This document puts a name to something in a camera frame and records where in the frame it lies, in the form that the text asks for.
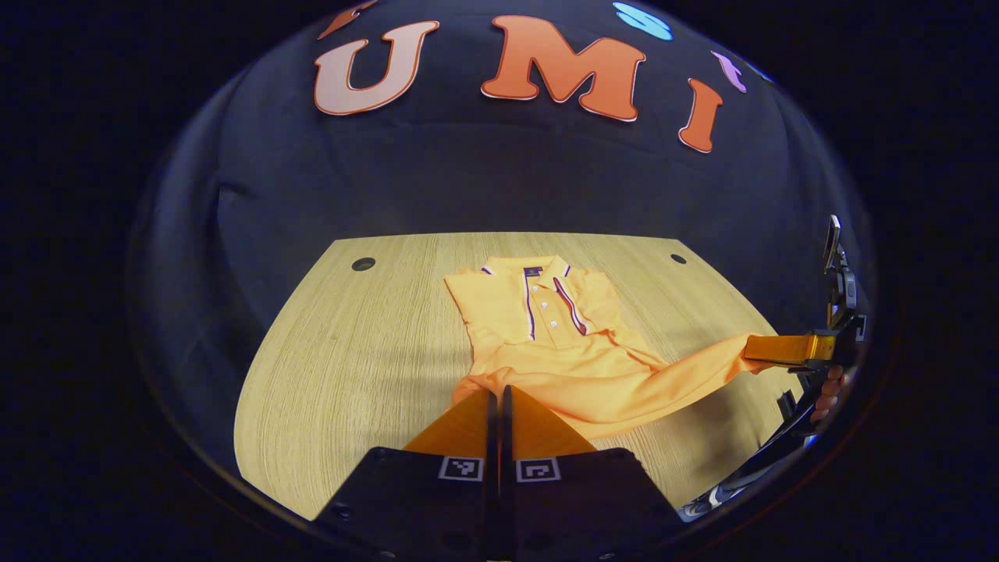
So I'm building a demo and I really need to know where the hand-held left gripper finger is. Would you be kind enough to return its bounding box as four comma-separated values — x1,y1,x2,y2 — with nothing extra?
312,388,498,562
502,385,688,562

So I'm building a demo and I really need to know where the orange T-shirt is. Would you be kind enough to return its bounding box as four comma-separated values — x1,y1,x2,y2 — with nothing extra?
443,254,777,439

